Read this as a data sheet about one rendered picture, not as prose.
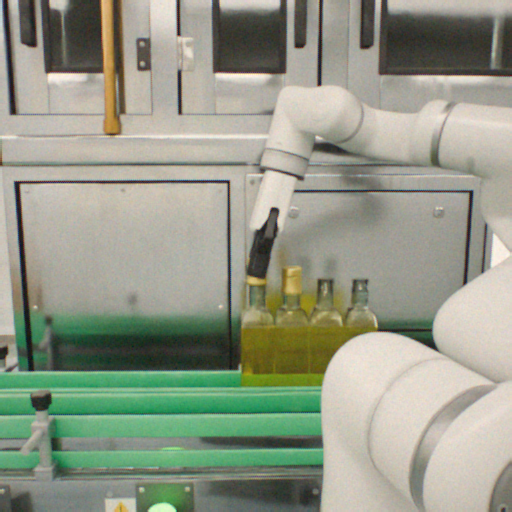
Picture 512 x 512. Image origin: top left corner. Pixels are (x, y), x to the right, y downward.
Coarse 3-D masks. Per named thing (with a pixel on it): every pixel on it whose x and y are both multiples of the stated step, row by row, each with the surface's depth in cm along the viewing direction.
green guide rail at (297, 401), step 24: (0, 408) 76; (24, 408) 76; (48, 408) 76; (72, 408) 76; (96, 408) 76; (120, 408) 76; (144, 408) 76; (168, 408) 76; (192, 408) 76; (216, 408) 77; (240, 408) 77; (264, 408) 77; (288, 408) 77; (312, 408) 77
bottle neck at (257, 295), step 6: (252, 288) 79; (258, 288) 78; (264, 288) 79; (252, 294) 79; (258, 294) 79; (264, 294) 79; (252, 300) 79; (258, 300) 79; (264, 300) 79; (252, 306) 79; (258, 306) 79; (264, 306) 79
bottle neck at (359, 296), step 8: (352, 280) 80; (360, 280) 81; (368, 280) 79; (352, 288) 80; (360, 288) 79; (368, 288) 80; (352, 296) 80; (360, 296) 79; (368, 296) 80; (352, 304) 80; (360, 304) 79
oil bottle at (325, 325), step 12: (312, 312) 80; (324, 312) 79; (336, 312) 79; (312, 324) 79; (324, 324) 79; (336, 324) 79; (312, 336) 79; (324, 336) 79; (336, 336) 79; (312, 348) 79; (324, 348) 79; (336, 348) 79; (312, 360) 80; (324, 360) 80; (312, 372) 80; (324, 372) 80; (312, 384) 80
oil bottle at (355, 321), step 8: (344, 312) 81; (352, 312) 79; (360, 312) 79; (368, 312) 79; (344, 320) 80; (352, 320) 78; (360, 320) 78; (368, 320) 78; (376, 320) 79; (344, 328) 79; (352, 328) 78; (360, 328) 79; (368, 328) 79; (376, 328) 79; (344, 336) 80; (352, 336) 79
